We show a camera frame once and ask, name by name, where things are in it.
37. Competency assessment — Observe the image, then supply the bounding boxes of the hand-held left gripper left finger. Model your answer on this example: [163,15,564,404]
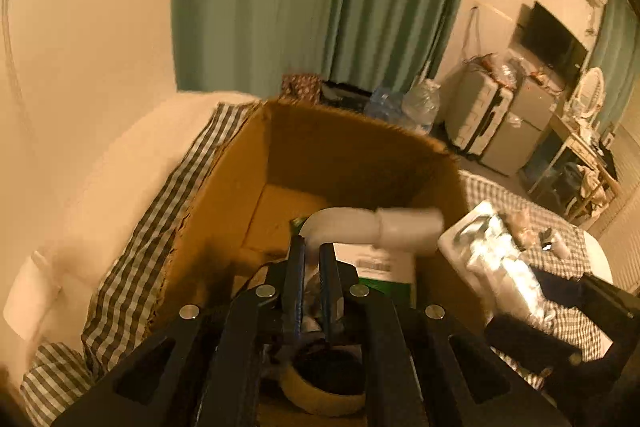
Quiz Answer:
[50,238,307,427]

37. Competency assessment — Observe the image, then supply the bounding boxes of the clear plastic packaged parts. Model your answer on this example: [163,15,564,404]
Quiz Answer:
[437,201,556,333]

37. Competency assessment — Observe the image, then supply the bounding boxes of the grey small fridge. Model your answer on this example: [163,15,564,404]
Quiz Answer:
[482,79,556,178]

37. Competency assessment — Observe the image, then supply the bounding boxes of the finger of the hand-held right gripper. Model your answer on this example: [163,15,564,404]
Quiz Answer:
[485,313,627,389]
[581,275,633,344]

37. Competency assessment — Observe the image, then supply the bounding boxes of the brownish crumpled wrapper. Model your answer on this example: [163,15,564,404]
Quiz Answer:
[505,209,537,249]

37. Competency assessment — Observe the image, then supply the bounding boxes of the green foil packet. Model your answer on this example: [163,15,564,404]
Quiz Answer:
[291,217,417,303]

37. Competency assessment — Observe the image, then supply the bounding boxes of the cardboard box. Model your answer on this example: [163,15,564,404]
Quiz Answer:
[147,98,489,427]

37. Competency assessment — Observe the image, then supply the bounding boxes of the white vanity mirror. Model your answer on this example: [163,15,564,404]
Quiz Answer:
[567,67,606,126]

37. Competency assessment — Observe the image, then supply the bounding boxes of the black box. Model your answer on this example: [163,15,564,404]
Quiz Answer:
[319,79,374,112]

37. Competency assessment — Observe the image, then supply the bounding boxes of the white cloth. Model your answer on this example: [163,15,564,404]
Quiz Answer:
[300,269,326,339]

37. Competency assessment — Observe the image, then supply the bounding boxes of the white mattress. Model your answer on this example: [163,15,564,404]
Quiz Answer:
[582,227,617,289]

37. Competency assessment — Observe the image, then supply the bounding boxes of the pale hard-shell suitcase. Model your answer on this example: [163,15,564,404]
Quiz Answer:
[444,62,516,160]

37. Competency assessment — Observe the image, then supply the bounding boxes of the dark blue tissue pack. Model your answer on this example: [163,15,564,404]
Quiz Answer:
[532,266,589,308]

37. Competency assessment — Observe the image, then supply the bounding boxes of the bluish plastic water bottle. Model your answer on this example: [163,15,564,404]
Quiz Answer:
[364,87,406,120]

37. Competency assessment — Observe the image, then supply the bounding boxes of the white plastic pipe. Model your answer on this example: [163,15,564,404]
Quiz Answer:
[298,206,445,269]

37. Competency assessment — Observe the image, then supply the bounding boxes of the black flat television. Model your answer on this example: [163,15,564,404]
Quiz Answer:
[515,0,590,82]

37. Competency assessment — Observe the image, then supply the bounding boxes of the beige tape roll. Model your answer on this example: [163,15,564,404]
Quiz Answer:
[277,339,369,418]

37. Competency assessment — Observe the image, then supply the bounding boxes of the white duvet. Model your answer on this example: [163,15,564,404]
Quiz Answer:
[5,89,261,358]

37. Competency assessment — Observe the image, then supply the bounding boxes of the grey checkered cloth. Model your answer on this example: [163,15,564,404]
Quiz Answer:
[20,102,617,423]

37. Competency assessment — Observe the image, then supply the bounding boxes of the clear plastic water bottle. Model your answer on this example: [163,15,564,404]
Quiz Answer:
[402,78,442,136]

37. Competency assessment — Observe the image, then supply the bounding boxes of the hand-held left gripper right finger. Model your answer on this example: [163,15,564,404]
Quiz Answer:
[319,243,572,427]

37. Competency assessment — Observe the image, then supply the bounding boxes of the dark patterned bag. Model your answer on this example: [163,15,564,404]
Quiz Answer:
[281,73,321,106]

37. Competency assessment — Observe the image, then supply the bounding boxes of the white handheld device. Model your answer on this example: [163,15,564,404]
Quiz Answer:
[540,229,571,258]

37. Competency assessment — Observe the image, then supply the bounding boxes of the wooden desk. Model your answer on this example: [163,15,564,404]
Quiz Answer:
[520,107,626,223]

